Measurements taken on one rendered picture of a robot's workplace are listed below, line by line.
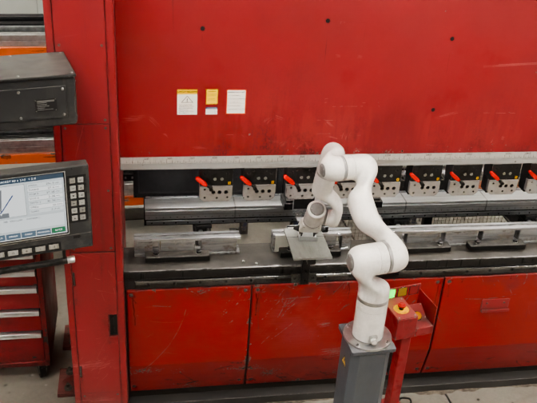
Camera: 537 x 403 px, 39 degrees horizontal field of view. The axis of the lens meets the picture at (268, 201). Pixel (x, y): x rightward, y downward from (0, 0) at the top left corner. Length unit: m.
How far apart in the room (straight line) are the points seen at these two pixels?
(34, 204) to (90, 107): 0.44
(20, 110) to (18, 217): 0.41
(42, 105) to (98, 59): 0.33
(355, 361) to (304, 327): 0.89
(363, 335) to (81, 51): 1.52
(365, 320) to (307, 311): 0.91
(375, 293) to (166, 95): 1.21
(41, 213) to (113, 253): 0.53
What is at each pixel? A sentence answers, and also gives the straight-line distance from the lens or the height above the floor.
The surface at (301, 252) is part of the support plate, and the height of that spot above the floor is 1.00.
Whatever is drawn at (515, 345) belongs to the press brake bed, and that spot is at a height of 0.30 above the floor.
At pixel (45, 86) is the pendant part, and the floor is 1.90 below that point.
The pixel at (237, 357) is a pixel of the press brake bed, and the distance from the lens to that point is 3.95.
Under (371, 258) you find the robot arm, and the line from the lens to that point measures 2.79.
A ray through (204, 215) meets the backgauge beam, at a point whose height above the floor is 0.94.
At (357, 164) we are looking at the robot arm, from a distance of 2.97.
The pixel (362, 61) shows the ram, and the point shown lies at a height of 1.85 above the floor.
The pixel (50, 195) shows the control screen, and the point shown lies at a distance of 2.95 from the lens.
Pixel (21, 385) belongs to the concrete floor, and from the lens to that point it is 4.38.
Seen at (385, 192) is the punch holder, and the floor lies 1.20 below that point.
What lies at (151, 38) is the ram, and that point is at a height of 1.93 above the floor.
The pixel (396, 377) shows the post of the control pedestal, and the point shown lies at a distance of 3.89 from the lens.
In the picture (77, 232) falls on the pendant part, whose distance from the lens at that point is 3.05.
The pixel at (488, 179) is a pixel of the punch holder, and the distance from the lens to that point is 3.87.
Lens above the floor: 2.89
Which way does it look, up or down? 29 degrees down
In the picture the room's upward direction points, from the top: 4 degrees clockwise
